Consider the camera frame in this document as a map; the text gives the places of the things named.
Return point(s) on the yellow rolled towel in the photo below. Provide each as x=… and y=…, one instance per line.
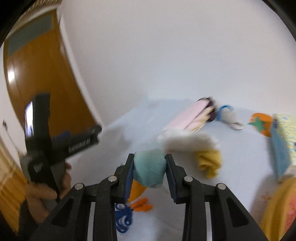
x=209, y=162

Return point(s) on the blue and yellow tissue pack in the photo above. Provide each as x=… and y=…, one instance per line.
x=283, y=143

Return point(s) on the orange wooden door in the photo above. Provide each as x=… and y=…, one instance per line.
x=46, y=76

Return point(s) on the white fluffy plush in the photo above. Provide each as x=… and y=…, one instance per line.
x=189, y=140

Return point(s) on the orange persimmon plush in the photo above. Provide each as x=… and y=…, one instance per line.
x=261, y=124

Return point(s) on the pink cloth with yellow trim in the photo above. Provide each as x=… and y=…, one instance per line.
x=185, y=118

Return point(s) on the yellow checked cloth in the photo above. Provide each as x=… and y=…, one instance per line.
x=10, y=190

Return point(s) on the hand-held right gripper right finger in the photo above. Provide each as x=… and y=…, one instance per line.
x=170, y=178

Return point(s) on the white bed sheet, orange marks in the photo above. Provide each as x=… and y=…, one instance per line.
x=242, y=153

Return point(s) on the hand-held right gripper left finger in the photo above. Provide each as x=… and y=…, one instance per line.
x=129, y=176

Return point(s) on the yellow and pink plush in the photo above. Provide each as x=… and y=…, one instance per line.
x=281, y=213

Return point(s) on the teal plush toy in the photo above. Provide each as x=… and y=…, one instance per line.
x=150, y=168

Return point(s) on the person's left hand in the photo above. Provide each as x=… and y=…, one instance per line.
x=41, y=192

